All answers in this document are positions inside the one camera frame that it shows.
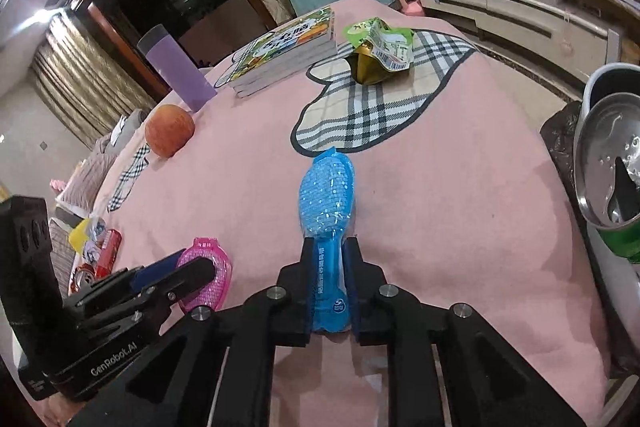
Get person left hand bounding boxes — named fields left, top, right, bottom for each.
left=43, top=393, right=86, bottom=427

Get left beige curtain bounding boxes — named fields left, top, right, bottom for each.
left=29, top=11, right=155, bottom=147

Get green gold snack pouch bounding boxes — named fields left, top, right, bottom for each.
left=343, top=17, right=414, bottom=86

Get white round trash bin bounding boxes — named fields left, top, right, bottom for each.
left=574, top=62, right=639, bottom=355

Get green picture book stack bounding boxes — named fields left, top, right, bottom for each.
left=214, top=6, right=337, bottom=98

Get pink plastic brush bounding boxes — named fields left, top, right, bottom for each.
left=176, top=237, right=232, bottom=313

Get crumpled silver candy wrappers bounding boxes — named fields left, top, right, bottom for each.
left=82, top=217, right=106, bottom=265

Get blue plastic brush package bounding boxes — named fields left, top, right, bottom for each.
left=298, top=148, right=355, bottom=334

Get pink kettlebell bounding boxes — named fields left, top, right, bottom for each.
left=398, top=0, right=425, bottom=16

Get white TV cabinet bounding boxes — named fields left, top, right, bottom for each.
left=420, top=0, right=639, bottom=83

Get purple water bottle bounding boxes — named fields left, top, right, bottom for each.
left=138, top=24, right=217, bottom=113

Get striped pink cushion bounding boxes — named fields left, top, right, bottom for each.
left=55, top=134, right=117, bottom=218

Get green crushed can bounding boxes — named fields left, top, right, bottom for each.
left=574, top=92, right=639, bottom=265

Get orange apple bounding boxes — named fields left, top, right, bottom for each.
left=144, top=104, right=195, bottom=158

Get yellow cupcake mould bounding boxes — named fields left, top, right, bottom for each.
left=68, top=218, right=96, bottom=255

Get red cylindrical tube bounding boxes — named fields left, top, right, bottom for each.
left=94, top=229, right=122, bottom=280

